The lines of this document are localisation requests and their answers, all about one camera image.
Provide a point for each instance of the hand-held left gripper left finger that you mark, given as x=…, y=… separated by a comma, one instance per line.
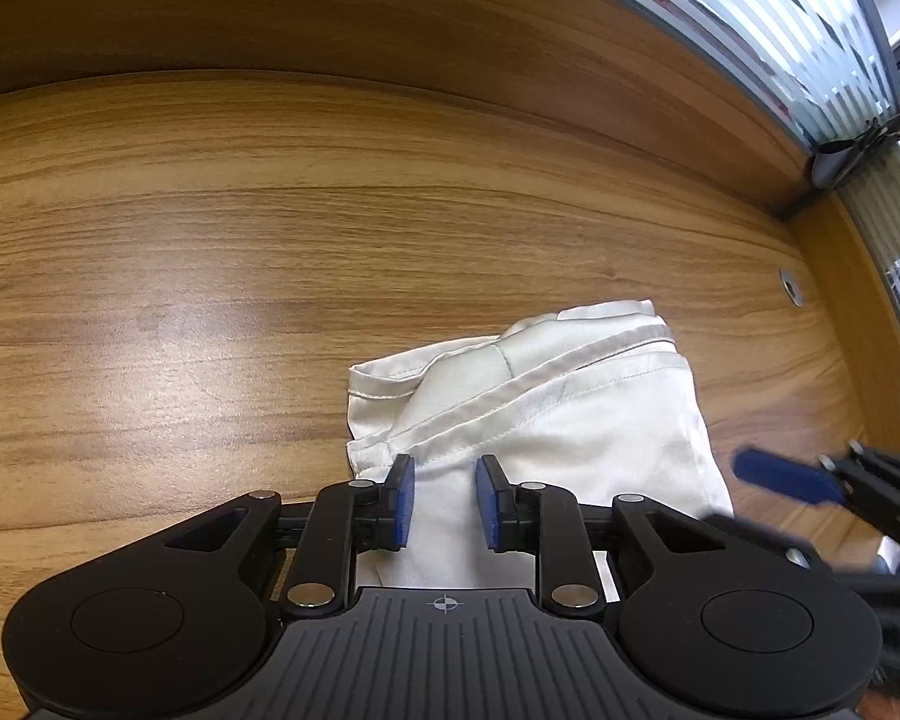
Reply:
x=403, y=502

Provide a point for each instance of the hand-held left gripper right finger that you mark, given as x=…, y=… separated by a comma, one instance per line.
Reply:
x=487, y=502

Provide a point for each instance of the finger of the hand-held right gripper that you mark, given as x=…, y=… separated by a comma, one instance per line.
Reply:
x=784, y=472
x=765, y=536

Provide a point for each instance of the white shirt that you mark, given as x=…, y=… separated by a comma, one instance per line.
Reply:
x=570, y=420

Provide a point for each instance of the metal desk grommet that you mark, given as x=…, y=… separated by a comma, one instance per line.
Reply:
x=793, y=286

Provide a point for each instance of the grey corner holder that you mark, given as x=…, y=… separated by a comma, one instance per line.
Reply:
x=836, y=163

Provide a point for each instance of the frosted striped glass partition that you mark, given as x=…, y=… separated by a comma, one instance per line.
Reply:
x=795, y=37

